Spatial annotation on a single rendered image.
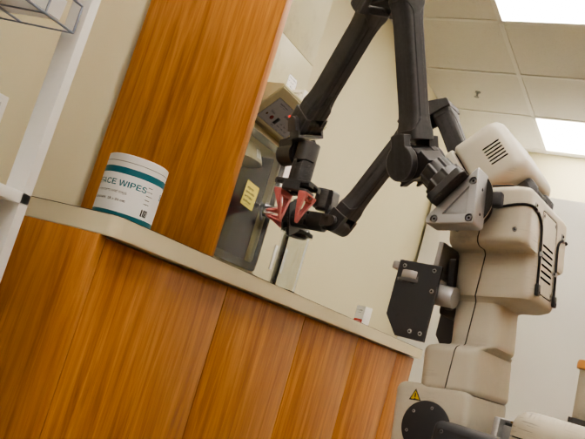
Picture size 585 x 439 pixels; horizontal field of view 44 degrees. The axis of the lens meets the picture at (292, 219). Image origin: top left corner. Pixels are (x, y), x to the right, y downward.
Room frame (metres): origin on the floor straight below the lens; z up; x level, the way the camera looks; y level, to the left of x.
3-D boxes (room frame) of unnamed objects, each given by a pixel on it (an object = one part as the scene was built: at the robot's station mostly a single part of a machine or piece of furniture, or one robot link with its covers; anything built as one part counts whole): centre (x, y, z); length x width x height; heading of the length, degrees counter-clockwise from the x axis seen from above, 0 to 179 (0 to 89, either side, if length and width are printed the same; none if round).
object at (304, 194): (1.77, 0.00, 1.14); 0.07 x 0.07 x 0.09; 61
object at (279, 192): (1.78, 0.02, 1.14); 0.07 x 0.07 x 0.09; 61
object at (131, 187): (1.56, 0.35, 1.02); 0.13 x 0.13 x 0.15
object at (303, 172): (1.78, 0.01, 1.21); 0.10 x 0.07 x 0.07; 61
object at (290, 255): (2.38, -0.03, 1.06); 0.11 x 0.11 x 0.21
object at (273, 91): (2.17, 0.10, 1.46); 0.32 x 0.12 x 0.10; 151
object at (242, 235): (2.19, 0.15, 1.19); 0.30 x 0.01 x 0.40; 151
